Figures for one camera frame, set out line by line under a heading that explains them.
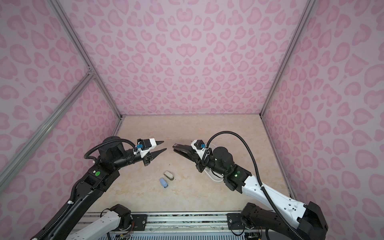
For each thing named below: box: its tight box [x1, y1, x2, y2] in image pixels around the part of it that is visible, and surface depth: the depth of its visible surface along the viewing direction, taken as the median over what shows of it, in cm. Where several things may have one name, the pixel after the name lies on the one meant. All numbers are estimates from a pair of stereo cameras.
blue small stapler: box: [159, 177, 169, 188], surface depth 87 cm
